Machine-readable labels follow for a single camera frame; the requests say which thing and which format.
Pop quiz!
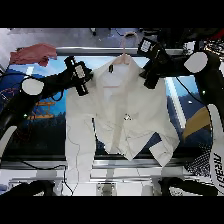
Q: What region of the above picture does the white long-sleeved shirt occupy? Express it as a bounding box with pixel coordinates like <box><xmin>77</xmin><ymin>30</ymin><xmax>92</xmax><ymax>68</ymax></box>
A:
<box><xmin>64</xmin><ymin>54</ymin><xmax>181</xmax><ymax>184</ymax></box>

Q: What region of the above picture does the tan garment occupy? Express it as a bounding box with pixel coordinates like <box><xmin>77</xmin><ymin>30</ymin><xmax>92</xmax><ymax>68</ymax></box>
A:
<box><xmin>182</xmin><ymin>106</ymin><xmax>213</xmax><ymax>140</ymax></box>

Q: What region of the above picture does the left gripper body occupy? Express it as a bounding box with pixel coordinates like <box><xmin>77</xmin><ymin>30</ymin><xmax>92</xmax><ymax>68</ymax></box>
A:
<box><xmin>73</xmin><ymin>78</ymin><xmax>92</xmax><ymax>97</ymax></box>

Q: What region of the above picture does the black cable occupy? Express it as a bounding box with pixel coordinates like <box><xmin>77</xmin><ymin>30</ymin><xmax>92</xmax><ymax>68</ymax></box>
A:
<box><xmin>19</xmin><ymin>159</ymin><xmax>74</xmax><ymax>197</ymax></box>

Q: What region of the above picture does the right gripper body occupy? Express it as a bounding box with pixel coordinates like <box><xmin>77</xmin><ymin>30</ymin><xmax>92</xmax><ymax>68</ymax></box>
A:
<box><xmin>139</xmin><ymin>57</ymin><xmax>165</xmax><ymax>90</ymax></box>

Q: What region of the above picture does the pink clothes hanger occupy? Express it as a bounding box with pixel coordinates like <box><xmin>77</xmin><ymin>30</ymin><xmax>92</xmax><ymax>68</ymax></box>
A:
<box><xmin>109</xmin><ymin>31</ymin><xmax>138</xmax><ymax>66</ymax></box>

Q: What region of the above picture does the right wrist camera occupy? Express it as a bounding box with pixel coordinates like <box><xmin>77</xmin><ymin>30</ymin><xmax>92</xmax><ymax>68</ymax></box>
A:
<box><xmin>136</xmin><ymin>37</ymin><xmax>158</xmax><ymax>57</ymax></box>

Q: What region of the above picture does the black and white dotted garment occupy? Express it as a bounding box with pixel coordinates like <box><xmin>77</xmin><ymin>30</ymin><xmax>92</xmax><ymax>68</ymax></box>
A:
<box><xmin>184</xmin><ymin>145</ymin><xmax>215</xmax><ymax>178</ymax></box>

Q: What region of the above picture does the silver frame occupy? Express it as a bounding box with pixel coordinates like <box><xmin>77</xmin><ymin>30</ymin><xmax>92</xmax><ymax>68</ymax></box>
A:
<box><xmin>0</xmin><ymin>46</ymin><xmax>214</xmax><ymax>197</ymax></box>

